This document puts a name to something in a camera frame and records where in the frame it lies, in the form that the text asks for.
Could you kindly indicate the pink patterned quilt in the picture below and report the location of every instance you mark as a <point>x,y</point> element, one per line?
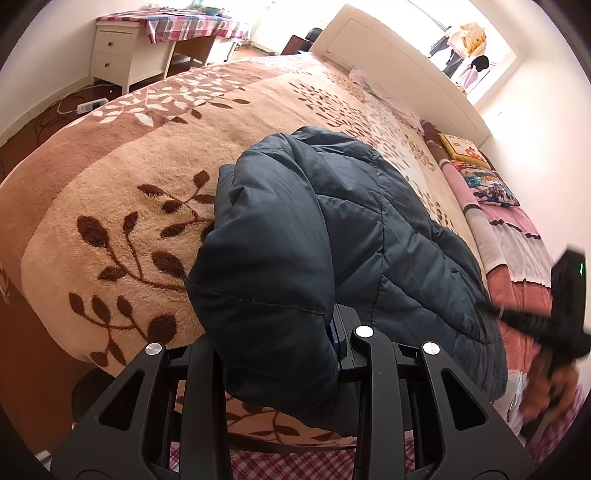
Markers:
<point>512,240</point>

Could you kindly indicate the person's right hand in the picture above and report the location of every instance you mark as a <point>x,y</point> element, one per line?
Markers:
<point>556,387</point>

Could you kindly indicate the wooden desk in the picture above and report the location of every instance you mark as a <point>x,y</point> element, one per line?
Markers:
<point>198,48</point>

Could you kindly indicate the dark quilted zip jacket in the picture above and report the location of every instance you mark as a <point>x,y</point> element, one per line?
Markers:
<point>286,258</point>

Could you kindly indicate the brown white fluffy blanket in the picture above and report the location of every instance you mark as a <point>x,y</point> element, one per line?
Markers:
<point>434,138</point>

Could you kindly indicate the cream wooden headboard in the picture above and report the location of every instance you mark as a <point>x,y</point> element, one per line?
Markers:
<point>392,55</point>

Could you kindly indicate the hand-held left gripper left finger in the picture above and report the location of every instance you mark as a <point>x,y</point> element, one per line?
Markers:
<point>198,397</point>

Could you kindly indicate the white power strip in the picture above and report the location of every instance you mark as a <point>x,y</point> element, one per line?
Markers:
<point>91,105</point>

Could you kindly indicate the beige leaf-pattern blanket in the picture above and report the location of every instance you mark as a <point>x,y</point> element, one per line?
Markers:
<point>115,184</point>

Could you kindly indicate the yellow hanging garment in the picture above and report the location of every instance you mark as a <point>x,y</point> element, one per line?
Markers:
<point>472,39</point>

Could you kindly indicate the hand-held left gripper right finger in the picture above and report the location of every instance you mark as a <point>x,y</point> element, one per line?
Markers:
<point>371,374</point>

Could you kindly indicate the white drawer nightstand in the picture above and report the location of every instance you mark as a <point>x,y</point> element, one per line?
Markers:
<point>122,53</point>

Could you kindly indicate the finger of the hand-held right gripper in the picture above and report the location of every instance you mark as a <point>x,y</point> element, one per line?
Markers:
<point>517,318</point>

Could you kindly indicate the pink plaid bed sheet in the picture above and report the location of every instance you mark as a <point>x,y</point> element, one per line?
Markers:
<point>295,466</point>

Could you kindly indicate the yellow embroidered pillow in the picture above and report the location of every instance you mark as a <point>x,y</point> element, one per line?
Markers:
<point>461,148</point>

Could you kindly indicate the white pink hanging garment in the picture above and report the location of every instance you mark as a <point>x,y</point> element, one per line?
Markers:
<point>473,74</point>

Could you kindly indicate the dark hanging garment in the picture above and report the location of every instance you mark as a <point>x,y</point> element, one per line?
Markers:
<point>445,55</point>

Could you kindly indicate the teal bowl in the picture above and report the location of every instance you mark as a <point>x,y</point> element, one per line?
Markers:
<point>212,9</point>

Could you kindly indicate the colourful cartoon pillow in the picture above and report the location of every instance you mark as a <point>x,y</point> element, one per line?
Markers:
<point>485,182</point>

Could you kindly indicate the dark bedside cabinet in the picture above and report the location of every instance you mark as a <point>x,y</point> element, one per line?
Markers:
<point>298,45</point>

